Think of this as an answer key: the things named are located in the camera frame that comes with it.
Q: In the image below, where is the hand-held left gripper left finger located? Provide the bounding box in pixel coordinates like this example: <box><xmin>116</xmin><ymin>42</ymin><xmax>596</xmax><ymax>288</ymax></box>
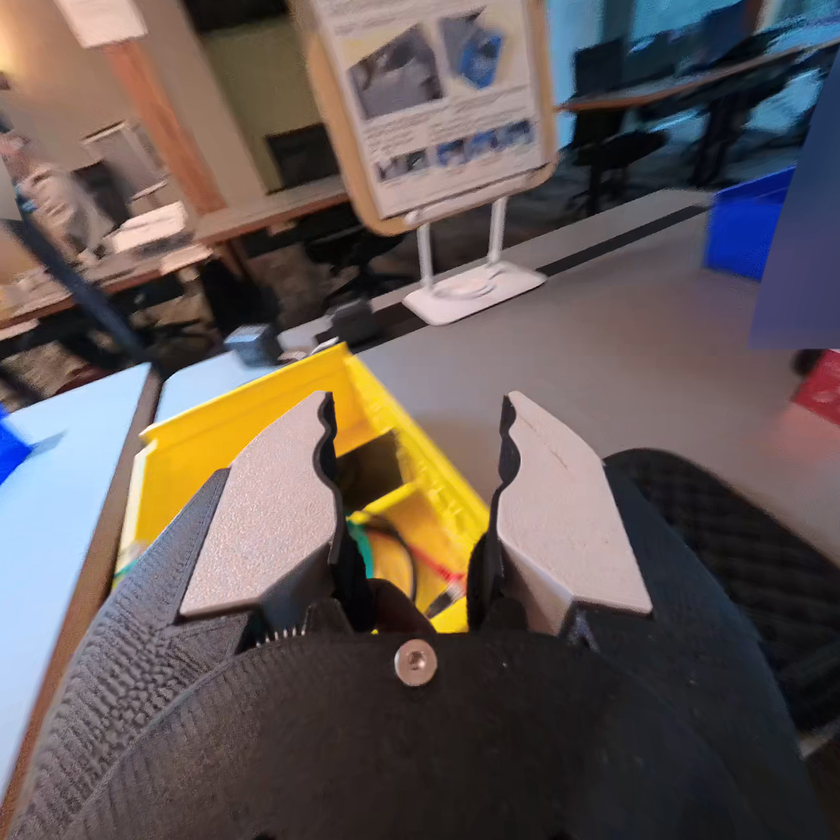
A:
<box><xmin>178</xmin><ymin>392</ymin><xmax>374</xmax><ymax>634</ymax></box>

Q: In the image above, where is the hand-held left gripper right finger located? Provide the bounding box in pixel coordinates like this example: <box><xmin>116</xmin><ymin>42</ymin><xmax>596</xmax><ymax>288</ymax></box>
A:
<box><xmin>466</xmin><ymin>391</ymin><xmax>654</xmax><ymax>635</ymax></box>

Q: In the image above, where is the green ethernet cable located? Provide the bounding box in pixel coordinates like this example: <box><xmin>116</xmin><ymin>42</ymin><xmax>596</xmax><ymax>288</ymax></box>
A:
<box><xmin>115</xmin><ymin>515</ymin><xmax>375</xmax><ymax>581</ymax></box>

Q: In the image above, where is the yellow plastic bin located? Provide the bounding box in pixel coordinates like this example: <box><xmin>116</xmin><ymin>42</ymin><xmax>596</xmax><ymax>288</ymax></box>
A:
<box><xmin>115</xmin><ymin>341</ymin><xmax>490</xmax><ymax>634</ymax></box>

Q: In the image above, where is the red ethernet cable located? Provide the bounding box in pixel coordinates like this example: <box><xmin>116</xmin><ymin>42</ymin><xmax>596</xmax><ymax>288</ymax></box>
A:
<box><xmin>410</xmin><ymin>545</ymin><xmax>468</xmax><ymax>588</ymax></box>

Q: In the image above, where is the black ethernet cable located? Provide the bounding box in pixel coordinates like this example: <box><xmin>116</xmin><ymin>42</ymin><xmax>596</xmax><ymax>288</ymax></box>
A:
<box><xmin>367</xmin><ymin>518</ymin><xmax>421</xmax><ymax>601</ymax></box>

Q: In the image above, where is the red ethernet splitter box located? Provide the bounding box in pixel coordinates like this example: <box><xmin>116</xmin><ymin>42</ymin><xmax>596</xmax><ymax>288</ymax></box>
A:
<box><xmin>791</xmin><ymin>350</ymin><xmax>840</xmax><ymax>424</ymax></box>

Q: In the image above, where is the brown office desk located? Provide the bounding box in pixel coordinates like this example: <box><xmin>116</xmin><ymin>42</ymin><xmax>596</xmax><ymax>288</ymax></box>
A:
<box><xmin>558</xmin><ymin>42</ymin><xmax>840</xmax><ymax>188</ymax></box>
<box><xmin>190</xmin><ymin>177</ymin><xmax>352</xmax><ymax>247</ymax></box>

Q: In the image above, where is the person's left hand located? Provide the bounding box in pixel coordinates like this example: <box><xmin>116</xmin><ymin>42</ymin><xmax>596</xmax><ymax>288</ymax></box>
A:
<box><xmin>367</xmin><ymin>581</ymin><xmax>437</xmax><ymax>634</ymax></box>

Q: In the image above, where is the black bin divider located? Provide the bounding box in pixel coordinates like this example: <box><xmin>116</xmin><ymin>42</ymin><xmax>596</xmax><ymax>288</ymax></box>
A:
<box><xmin>335</xmin><ymin>433</ymin><xmax>404</xmax><ymax>496</ymax></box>

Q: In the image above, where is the black quilted wrist rest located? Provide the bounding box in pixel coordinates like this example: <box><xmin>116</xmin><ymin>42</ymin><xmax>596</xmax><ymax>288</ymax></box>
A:
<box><xmin>604</xmin><ymin>449</ymin><xmax>840</xmax><ymax>729</ymax></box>

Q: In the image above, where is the pale grey neighbouring table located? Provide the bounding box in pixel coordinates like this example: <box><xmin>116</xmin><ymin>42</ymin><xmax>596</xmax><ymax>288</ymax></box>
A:
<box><xmin>0</xmin><ymin>354</ymin><xmax>296</xmax><ymax>808</ymax></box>

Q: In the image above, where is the white stand with wooden board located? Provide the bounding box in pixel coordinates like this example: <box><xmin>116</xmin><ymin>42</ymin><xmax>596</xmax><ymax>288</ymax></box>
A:
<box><xmin>308</xmin><ymin>0</ymin><xmax>559</xmax><ymax>326</ymax></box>

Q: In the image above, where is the instruction poster sheet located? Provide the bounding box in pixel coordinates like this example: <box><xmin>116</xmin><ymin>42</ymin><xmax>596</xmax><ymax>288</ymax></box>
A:
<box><xmin>315</xmin><ymin>0</ymin><xmax>546</xmax><ymax>221</ymax></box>

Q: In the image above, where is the white paper note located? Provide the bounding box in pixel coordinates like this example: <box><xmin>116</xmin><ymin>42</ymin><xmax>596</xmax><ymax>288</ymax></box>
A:
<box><xmin>56</xmin><ymin>0</ymin><xmax>148</xmax><ymax>48</ymax></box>

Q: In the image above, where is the wooden wall pillar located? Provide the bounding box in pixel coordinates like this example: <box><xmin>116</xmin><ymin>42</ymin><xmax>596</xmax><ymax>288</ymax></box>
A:
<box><xmin>104</xmin><ymin>41</ymin><xmax>227</xmax><ymax>216</ymax></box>

